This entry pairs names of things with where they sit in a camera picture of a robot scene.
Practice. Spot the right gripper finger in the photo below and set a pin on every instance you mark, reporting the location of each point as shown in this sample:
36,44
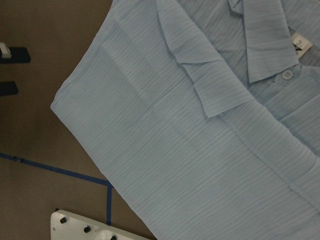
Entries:
8,88
14,54

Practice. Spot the light blue button shirt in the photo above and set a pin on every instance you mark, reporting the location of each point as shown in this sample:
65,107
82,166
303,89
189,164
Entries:
203,117

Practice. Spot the white central pedestal column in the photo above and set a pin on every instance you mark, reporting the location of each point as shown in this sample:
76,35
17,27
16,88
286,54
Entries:
65,225

